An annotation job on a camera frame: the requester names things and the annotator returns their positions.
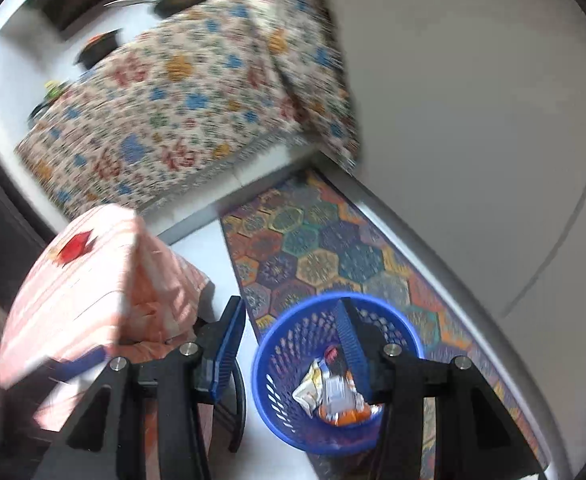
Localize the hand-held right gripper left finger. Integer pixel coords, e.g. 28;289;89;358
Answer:
33;296;248;480

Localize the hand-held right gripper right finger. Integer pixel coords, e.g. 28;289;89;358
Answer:
334;299;549;480

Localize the blue plastic basket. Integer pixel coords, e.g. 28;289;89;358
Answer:
250;292;426;456

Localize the white and orange wrapper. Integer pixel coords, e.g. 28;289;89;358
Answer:
318;347;386;428

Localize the yellowish white wrapper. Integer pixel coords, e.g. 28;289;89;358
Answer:
292;357;334;416

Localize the hexagon patterned runner rug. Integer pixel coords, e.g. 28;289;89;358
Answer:
220;170;544;480

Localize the pink striped table cloth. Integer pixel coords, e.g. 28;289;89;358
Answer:
0;205;214;431

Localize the red snack wrapper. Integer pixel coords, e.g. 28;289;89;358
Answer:
48;232;96;266

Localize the floral patterned rug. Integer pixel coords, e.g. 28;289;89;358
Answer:
13;0;366;221

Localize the small dark object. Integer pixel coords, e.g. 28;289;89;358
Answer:
27;102;54;123

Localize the black pot red rim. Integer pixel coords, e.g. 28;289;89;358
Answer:
75;29;124;71

